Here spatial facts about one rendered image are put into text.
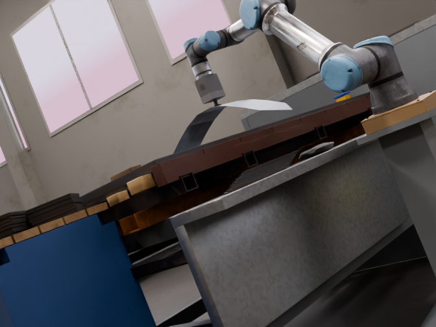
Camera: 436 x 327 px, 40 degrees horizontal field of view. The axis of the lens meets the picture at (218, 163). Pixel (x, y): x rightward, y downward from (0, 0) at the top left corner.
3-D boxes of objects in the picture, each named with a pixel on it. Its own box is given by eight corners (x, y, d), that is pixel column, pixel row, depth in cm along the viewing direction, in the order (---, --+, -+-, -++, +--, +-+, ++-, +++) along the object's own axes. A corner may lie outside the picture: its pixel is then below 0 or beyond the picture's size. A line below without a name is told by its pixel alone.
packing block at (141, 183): (131, 196, 169) (126, 183, 169) (143, 191, 173) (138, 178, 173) (143, 190, 165) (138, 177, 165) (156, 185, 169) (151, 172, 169)
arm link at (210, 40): (222, 24, 241) (210, 36, 250) (200, 31, 235) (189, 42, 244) (231, 42, 241) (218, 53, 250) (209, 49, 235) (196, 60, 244)
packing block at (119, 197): (110, 208, 206) (106, 198, 206) (121, 204, 210) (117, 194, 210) (120, 204, 202) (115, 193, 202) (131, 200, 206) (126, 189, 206)
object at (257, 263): (222, 352, 156) (173, 228, 157) (413, 210, 253) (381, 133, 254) (233, 350, 154) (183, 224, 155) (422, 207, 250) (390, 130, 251)
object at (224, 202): (173, 228, 157) (169, 217, 157) (381, 133, 254) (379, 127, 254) (225, 209, 144) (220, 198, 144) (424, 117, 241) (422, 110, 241)
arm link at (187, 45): (187, 37, 245) (178, 46, 252) (197, 62, 244) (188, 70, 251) (202, 34, 249) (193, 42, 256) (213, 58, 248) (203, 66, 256)
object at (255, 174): (196, 205, 164) (191, 193, 165) (275, 172, 194) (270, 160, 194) (227, 194, 156) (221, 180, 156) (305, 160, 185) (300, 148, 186)
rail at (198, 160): (158, 187, 163) (150, 167, 164) (397, 100, 284) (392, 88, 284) (167, 183, 161) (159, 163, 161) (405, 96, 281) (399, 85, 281)
